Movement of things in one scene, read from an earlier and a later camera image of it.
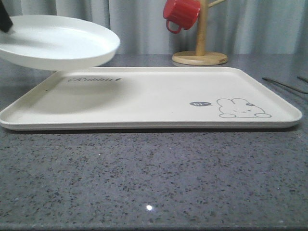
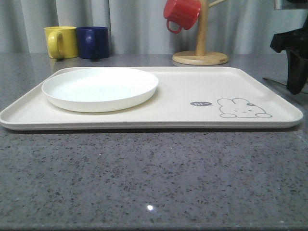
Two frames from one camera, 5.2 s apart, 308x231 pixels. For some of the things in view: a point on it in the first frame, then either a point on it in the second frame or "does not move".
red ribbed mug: [185, 13] does not move
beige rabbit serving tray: [150, 97] does not move
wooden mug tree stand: [200, 57] does not move
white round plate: [56, 43] -> [99, 90]
